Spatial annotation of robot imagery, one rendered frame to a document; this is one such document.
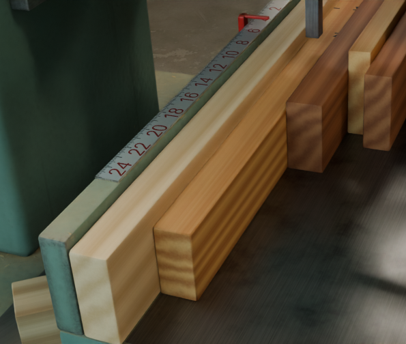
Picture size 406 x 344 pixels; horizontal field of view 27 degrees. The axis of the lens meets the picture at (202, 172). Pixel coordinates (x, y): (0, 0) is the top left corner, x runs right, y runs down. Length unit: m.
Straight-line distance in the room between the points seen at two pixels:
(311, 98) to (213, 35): 2.60
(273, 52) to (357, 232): 0.14
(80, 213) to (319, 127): 0.16
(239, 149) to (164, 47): 2.58
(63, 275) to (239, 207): 0.11
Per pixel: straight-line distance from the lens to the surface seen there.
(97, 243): 0.38
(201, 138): 0.45
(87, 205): 0.40
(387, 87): 0.51
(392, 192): 0.49
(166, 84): 0.86
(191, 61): 2.90
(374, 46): 0.53
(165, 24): 3.23
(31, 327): 0.54
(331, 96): 0.50
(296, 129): 0.50
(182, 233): 0.40
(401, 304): 0.42
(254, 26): 0.57
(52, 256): 0.39
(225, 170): 0.44
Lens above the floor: 1.17
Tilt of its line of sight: 31 degrees down
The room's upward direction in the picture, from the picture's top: 5 degrees counter-clockwise
